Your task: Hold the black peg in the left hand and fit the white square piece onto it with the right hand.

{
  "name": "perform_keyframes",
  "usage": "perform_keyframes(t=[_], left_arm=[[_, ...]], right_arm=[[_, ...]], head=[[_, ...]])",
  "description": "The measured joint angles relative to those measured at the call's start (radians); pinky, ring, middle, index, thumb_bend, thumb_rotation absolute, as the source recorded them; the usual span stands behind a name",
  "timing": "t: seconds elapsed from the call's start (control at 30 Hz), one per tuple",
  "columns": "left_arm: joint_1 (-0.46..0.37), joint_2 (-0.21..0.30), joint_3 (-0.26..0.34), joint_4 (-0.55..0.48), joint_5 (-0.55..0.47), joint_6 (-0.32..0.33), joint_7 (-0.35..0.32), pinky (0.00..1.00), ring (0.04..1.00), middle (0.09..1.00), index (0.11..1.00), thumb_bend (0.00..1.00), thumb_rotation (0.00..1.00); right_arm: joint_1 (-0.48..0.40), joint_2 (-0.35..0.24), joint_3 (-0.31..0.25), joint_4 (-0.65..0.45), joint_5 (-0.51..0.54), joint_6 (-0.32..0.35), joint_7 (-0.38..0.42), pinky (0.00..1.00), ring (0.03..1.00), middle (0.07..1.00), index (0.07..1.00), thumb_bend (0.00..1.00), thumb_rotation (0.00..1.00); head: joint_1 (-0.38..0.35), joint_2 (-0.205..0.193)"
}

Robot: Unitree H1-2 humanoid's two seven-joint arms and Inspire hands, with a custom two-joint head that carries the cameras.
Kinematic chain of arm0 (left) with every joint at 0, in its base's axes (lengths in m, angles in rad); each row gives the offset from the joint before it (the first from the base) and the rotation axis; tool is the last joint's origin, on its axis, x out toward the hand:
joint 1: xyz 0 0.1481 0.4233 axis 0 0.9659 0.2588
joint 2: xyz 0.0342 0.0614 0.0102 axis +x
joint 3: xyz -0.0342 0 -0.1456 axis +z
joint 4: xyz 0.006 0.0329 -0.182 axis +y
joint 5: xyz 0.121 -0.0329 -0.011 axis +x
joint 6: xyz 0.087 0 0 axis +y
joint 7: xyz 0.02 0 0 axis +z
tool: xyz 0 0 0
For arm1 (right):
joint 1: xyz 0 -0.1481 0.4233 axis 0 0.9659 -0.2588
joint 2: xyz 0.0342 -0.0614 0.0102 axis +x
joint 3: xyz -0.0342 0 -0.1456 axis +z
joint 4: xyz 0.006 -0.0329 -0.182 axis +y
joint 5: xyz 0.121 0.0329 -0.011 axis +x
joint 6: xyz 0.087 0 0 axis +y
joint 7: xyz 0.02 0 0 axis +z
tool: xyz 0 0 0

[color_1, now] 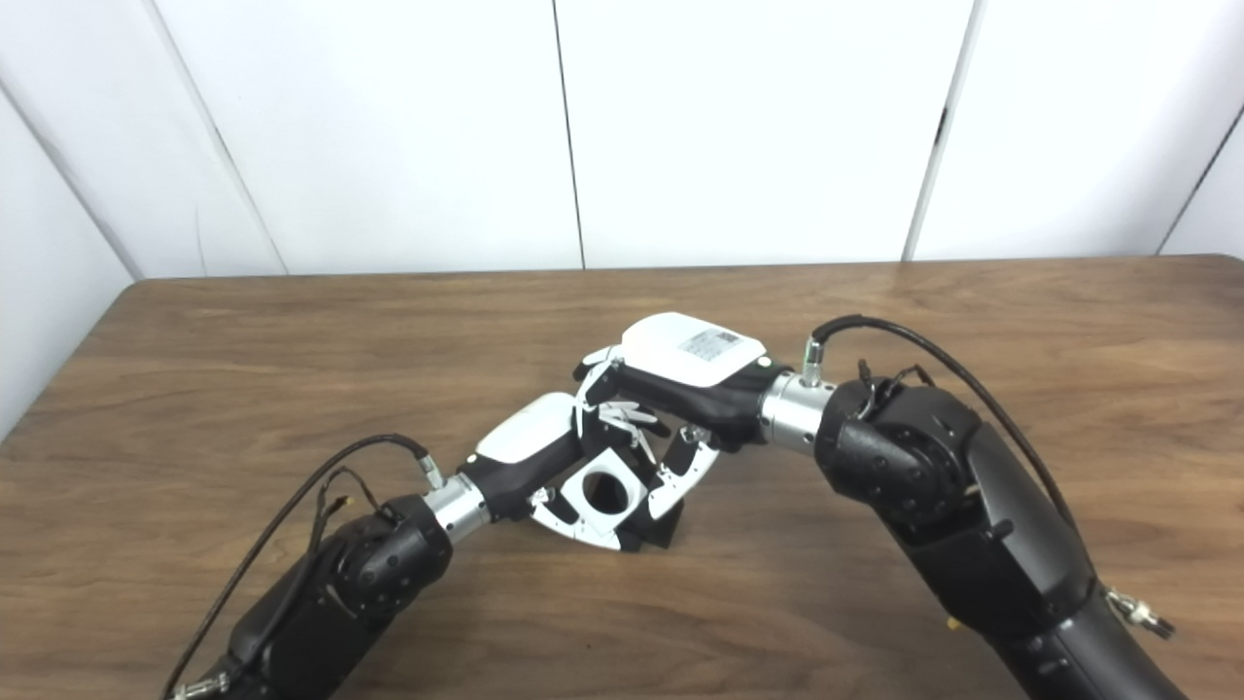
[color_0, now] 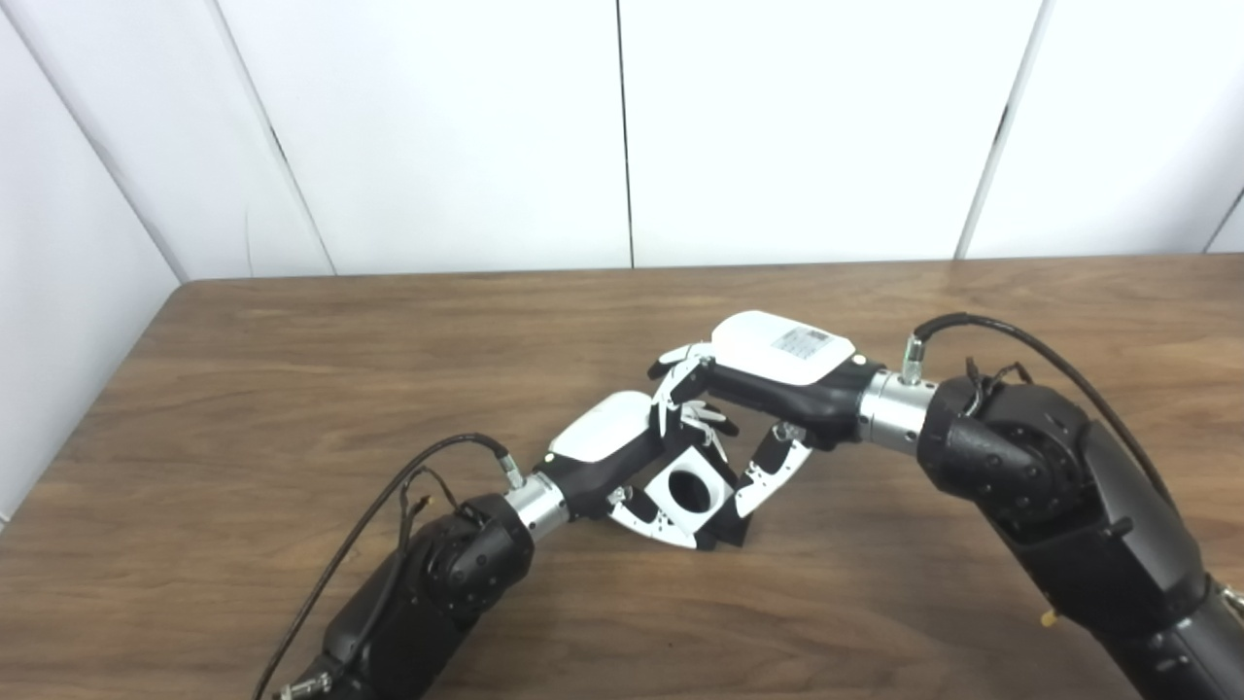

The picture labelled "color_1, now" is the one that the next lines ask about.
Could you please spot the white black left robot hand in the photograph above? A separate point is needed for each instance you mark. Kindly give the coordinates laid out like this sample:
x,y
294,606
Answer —
x,y
525,437

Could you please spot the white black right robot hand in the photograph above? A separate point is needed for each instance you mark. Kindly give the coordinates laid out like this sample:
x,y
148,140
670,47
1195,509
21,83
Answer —
x,y
680,365

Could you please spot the black peg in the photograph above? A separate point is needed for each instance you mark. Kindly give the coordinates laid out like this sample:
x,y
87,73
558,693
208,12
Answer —
x,y
607,494

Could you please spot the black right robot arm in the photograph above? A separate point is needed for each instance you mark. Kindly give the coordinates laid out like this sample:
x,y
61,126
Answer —
x,y
952,486

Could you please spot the white square piece with hole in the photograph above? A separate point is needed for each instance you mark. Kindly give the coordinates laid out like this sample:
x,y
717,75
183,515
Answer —
x,y
573,501

